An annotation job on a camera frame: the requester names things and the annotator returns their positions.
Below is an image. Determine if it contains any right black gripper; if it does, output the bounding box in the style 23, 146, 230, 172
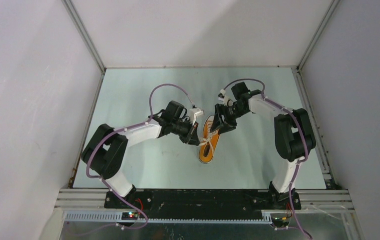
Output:
210, 103, 249, 135

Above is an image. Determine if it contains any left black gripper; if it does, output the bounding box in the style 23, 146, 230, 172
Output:
171, 117, 200, 146

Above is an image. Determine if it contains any orange canvas sneaker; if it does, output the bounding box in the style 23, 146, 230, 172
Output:
198, 115, 220, 164

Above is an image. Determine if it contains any white shoelace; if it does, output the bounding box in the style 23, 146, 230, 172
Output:
199, 131, 219, 159

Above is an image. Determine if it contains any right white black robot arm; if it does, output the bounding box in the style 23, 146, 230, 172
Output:
210, 79, 316, 209

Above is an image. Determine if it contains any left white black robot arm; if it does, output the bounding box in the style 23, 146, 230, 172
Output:
81, 100, 204, 208

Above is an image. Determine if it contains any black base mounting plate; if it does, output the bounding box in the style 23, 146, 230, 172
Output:
105, 186, 302, 221

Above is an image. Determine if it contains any left controller board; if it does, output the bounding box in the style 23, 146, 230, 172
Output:
121, 211, 140, 221

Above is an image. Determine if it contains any controller board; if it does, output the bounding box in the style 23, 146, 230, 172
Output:
271, 216, 292, 229
121, 211, 140, 221

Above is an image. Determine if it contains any right controller board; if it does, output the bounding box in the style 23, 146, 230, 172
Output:
271, 216, 292, 229

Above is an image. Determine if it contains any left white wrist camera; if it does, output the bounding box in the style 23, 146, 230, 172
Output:
188, 107, 204, 125

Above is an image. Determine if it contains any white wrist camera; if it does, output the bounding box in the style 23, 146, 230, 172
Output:
218, 89, 233, 107
188, 107, 204, 125

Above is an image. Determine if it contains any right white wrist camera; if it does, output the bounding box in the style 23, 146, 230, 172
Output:
218, 89, 233, 107

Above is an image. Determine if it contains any grey slotted cable duct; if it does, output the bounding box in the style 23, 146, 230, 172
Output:
64, 211, 273, 225

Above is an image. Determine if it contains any aluminium frame rail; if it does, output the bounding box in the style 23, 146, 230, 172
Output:
54, 188, 355, 213

